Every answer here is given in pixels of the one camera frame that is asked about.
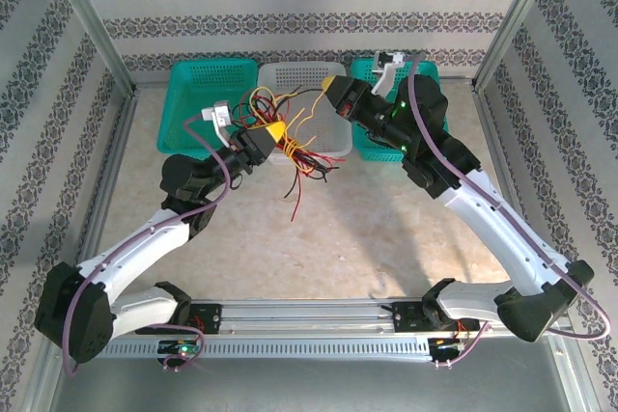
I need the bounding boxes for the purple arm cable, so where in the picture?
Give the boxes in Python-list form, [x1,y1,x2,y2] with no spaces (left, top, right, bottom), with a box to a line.
[61,110,233,377]
[404,55,613,340]

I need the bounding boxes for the black cable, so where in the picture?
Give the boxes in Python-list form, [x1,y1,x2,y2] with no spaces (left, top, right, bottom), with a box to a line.
[230,93,291,133]
[231,86,325,133]
[283,151,339,200]

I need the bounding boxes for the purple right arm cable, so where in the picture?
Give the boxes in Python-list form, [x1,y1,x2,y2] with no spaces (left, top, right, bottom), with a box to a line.
[404,55,613,340]

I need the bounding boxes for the small circuit board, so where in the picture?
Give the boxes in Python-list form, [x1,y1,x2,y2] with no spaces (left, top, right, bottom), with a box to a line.
[157,340,202,358]
[431,337,465,353]

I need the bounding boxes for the white plastic basket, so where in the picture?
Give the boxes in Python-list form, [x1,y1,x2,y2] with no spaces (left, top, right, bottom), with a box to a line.
[253,62,353,167]

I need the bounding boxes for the yellow cable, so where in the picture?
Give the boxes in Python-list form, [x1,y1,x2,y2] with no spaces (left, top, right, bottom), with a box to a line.
[248,86,315,177]
[284,86,332,162]

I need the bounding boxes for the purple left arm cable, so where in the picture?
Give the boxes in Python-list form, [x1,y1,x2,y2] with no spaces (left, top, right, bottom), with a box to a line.
[61,110,233,377]

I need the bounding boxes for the slotted metal cable tray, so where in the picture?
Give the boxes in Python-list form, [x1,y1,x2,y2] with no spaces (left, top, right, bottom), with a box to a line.
[96,334,464,360]

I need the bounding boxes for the short purple base cable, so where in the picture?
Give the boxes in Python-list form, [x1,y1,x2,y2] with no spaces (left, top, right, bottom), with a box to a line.
[434,322,487,369]
[161,324,208,373]

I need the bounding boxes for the aluminium frame post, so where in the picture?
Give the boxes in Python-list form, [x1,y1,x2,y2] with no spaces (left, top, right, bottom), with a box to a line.
[472,0,571,93]
[45,0,141,97]

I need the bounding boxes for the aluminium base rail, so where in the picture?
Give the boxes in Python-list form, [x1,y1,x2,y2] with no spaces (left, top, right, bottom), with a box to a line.
[134,299,489,336]

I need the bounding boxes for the teal plastic basket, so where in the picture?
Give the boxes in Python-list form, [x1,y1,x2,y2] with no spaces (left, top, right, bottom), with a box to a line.
[350,58,441,163]
[156,59,258,163]

